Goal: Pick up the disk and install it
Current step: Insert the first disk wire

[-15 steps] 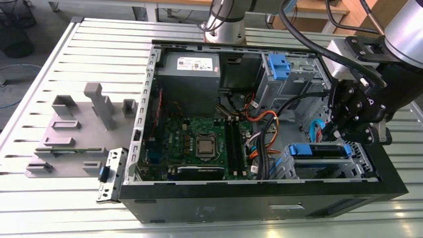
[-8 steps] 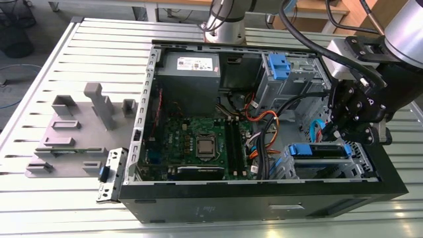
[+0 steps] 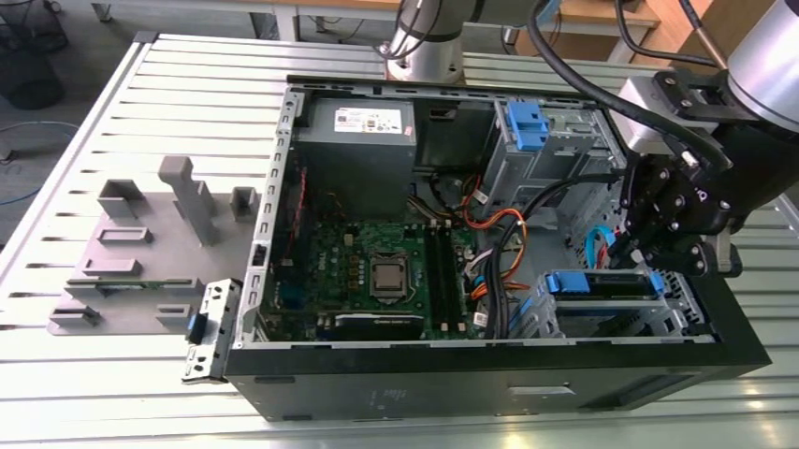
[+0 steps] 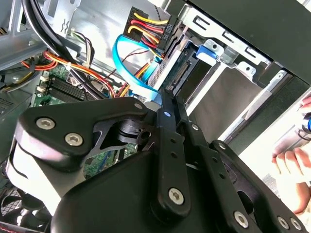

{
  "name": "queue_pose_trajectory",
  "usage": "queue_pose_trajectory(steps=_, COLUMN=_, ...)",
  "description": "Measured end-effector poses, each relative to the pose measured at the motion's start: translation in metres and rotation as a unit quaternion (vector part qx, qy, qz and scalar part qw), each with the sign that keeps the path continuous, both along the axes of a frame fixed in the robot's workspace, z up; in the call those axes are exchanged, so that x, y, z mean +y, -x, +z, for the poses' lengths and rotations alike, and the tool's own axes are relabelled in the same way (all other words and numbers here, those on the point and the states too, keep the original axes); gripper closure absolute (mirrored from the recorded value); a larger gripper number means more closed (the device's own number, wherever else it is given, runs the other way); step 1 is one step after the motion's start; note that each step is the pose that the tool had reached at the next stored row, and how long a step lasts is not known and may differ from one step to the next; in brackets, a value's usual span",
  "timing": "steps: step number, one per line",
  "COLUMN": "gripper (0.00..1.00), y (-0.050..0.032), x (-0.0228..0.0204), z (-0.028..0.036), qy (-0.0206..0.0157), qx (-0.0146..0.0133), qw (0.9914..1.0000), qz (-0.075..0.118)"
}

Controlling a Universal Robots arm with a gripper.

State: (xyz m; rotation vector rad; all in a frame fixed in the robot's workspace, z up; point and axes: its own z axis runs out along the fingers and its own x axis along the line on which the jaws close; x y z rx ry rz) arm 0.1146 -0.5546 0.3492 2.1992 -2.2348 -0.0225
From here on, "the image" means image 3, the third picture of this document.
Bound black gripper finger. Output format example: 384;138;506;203
614;155;695;264
634;227;745;279

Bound hard disk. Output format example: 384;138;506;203
540;270;667;303

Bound orange disk power wire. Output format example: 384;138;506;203
596;224;630;271

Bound blue data wire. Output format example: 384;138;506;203
584;223;618;271

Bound metal disk bay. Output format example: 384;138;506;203
508;268;707;339

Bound metal drive cage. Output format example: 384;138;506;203
483;96;626;207

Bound blue drive cage latch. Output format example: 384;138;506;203
506;100;552;152

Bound wooden desk white legs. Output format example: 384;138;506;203
498;0;663;66

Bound wooden cabinet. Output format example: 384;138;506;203
671;0;783;76

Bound black RAM slot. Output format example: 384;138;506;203
440;222;468;328
426;223;451;331

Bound CPU socket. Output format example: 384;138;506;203
364;251;419;303

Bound silver CPU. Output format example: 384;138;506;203
372;263;407;290

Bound grey power supply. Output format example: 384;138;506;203
291;96;419;224

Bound black PC case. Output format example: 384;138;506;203
223;73;774;423

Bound black graphics card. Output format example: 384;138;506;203
332;311;427;341

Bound green motherboard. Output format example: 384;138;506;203
259;219;495;341

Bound grey parts rack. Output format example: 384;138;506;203
48;156;262;337

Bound black waste bin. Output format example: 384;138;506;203
3;53;68;111

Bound thin black data cable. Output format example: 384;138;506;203
515;172;630;225

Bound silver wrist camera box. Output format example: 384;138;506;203
614;74;694;156

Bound orange power wire bundle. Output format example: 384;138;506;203
464;208;531;300

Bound black cable bundle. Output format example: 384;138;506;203
486;247;512;339

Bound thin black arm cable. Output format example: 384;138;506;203
614;0;730;71

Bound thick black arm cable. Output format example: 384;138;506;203
527;0;735;172

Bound red wire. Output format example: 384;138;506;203
283;166;311;266

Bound white desk frame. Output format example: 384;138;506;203
90;0;302;43

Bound metal expansion slot bracket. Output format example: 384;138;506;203
180;277;244;384

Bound light blue floor cable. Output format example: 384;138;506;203
0;119;82;207

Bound black wire basket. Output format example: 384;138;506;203
0;7;71;55

